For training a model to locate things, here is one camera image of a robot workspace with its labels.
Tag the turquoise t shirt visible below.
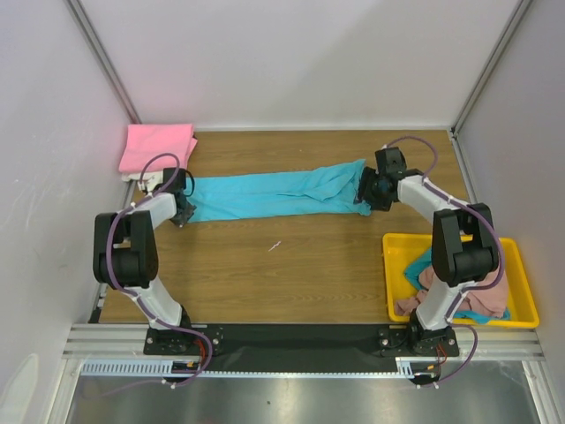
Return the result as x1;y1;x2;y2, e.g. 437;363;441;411
403;246;512;326
185;159;371;223

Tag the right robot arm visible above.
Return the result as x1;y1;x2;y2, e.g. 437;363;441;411
356;147;505;355

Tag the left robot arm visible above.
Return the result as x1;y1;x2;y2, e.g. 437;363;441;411
93;168;197;355

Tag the folded white t shirt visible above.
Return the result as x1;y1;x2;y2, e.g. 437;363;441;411
121;170;163;183

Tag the yellow plastic bin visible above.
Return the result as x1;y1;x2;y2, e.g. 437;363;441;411
382;233;539;329

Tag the folded pink t shirt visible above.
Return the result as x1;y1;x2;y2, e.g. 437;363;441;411
118;124;198;174

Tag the small pink thread scrap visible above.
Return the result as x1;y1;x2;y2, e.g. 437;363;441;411
267;240;282;252

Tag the dusty pink t shirt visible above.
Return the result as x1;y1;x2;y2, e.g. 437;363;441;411
394;264;509;319

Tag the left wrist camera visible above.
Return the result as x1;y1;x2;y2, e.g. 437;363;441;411
137;171;162;193

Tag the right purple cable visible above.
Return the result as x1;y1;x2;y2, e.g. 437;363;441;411
381;135;505;390

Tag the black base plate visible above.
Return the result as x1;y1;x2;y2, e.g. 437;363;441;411
143;323;460;372

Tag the aluminium front rail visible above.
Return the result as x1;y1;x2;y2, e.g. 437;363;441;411
63;323;544;360

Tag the white cable duct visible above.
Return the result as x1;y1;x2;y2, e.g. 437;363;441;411
81;357;438;379

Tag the left aluminium frame post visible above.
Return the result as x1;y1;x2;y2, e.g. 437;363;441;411
63;0;141;124

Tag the aluminium frame post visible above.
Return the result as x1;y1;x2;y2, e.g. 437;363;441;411
63;0;141;124
450;0;534;138

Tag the right aluminium frame post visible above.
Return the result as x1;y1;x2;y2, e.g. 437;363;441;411
450;0;534;138

